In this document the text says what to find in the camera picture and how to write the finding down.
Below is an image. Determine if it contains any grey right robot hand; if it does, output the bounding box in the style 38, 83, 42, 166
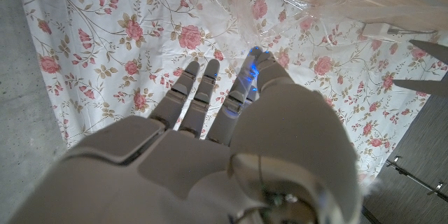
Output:
8, 45, 363, 224

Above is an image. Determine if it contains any floral backdrop cloth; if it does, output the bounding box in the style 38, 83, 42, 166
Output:
15, 0, 448, 183

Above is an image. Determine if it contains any black power strip cord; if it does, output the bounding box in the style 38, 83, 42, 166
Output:
388, 27, 438, 36

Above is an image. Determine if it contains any white power strip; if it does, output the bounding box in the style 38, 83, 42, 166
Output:
361, 22, 400, 38

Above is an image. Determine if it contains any black frame bar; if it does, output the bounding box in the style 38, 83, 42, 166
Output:
384, 155, 448, 204

